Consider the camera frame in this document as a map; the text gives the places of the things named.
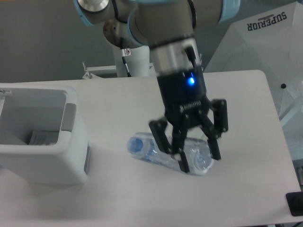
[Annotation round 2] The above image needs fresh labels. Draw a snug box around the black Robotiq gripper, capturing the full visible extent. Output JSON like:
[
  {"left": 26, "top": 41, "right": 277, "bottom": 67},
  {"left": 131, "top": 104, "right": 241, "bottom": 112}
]
[{"left": 149, "top": 68, "right": 229, "bottom": 173}]

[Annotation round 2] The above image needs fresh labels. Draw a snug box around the clear crushed plastic bottle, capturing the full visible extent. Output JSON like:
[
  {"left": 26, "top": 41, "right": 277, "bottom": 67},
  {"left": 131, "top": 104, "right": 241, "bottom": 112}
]
[{"left": 127, "top": 132, "right": 214, "bottom": 176}]

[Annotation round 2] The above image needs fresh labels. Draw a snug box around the silver and grey robot arm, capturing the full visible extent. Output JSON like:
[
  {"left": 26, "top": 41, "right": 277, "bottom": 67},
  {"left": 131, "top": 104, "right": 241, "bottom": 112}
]
[{"left": 74, "top": 0, "right": 241, "bottom": 174}]

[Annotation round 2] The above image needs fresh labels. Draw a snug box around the white plastic trash can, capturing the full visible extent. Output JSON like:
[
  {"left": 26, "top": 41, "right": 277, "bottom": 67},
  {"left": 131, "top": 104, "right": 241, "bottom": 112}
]
[{"left": 0, "top": 83, "right": 90, "bottom": 184}]

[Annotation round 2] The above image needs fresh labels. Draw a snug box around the white Superior umbrella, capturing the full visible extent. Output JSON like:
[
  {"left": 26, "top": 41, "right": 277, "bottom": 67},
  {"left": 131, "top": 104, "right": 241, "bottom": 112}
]
[{"left": 205, "top": 2, "right": 303, "bottom": 168}]

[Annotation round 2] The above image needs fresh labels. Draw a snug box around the black device at table edge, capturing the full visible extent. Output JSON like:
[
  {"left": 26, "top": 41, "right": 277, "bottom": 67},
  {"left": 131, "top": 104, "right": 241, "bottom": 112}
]
[{"left": 285, "top": 192, "right": 303, "bottom": 217}]

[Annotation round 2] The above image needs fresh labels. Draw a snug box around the black cable on pedestal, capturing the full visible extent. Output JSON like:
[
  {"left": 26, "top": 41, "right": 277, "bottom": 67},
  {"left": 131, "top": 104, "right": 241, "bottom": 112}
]
[{"left": 119, "top": 37, "right": 132, "bottom": 78}]

